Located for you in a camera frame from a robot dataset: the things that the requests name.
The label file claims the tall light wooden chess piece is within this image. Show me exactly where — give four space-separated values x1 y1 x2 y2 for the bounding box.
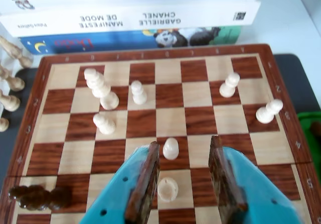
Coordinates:
83 67 120 110

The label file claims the white Gabrielle Chanel book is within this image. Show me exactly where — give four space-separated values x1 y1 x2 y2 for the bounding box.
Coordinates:
0 2 261 38

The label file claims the green plastic container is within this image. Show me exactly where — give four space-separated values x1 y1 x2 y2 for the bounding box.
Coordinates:
297 111 321 157

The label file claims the dark wooden pawn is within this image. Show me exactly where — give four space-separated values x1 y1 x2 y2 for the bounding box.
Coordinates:
8 185 51 202

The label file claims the blue children's picture book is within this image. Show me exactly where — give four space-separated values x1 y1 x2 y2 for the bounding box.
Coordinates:
19 26 243 55

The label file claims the tall dark wooden chess piece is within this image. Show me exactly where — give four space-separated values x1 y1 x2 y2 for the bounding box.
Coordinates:
19 186 73 211

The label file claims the wooden chessboard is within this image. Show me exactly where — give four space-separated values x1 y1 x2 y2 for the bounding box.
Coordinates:
0 43 321 224

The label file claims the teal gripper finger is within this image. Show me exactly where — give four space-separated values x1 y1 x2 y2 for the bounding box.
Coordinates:
208 135 299 224
80 141 161 224

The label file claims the light wooden pawn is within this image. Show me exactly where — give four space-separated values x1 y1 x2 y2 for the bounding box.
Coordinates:
162 137 180 160
130 80 148 105
92 113 117 135
219 72 241 98
255 98 284 124

